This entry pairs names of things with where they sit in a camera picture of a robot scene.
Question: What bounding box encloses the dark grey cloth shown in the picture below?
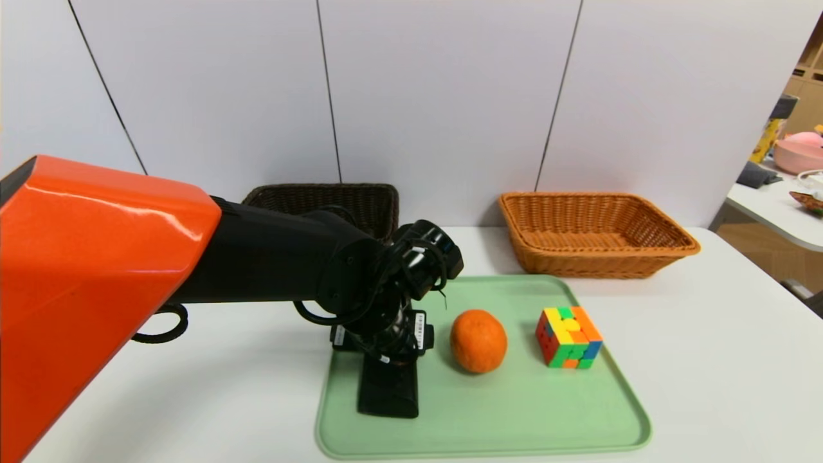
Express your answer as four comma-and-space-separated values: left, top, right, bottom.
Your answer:
735, 161, 783, 190

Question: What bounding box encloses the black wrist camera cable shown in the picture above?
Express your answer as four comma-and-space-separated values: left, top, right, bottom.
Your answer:
293, 299, 361, 327

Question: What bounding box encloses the pink pot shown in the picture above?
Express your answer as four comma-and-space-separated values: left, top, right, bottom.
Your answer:
772, 132, 823, 176

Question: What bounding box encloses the yellow box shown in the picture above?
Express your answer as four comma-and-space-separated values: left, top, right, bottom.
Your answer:
749, 118, 783, 165

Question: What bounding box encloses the light green plastic tray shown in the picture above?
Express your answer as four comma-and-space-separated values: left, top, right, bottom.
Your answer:
314, 275, 652, 460

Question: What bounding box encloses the white side table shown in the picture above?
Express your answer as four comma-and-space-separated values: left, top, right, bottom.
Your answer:
725, 164, 823, 253

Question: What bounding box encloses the small black box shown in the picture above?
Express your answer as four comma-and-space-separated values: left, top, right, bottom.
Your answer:
768, 95, 799, 122

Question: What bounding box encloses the wooden shelf unit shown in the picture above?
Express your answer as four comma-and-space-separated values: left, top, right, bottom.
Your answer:
780, 12, 823, 136

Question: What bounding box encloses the orange fruit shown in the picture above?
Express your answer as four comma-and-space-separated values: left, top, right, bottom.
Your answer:
449, 309, 509, 374

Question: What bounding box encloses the multicolour puzzle cube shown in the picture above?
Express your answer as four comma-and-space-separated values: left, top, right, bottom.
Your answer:
535, 306, 604, 370

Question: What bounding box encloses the wooden cabinet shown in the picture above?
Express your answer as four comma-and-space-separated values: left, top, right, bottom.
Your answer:
715, 222, 823, 295

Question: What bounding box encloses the dark chair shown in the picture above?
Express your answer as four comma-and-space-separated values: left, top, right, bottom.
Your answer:
781, 280, 823, 320

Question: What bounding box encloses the black rectangular case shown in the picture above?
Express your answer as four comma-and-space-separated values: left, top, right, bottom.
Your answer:
357, 350, 420, 419

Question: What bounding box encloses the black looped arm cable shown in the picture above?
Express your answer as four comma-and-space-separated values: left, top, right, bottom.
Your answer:
132, 304, 189, 345

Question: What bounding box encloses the tan wicker basket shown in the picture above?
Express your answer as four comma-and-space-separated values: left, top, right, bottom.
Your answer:
498, 192, 701, 280

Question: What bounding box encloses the dark brown wicker basket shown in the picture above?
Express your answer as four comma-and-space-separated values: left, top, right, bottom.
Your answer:
242, 183, 401, 244

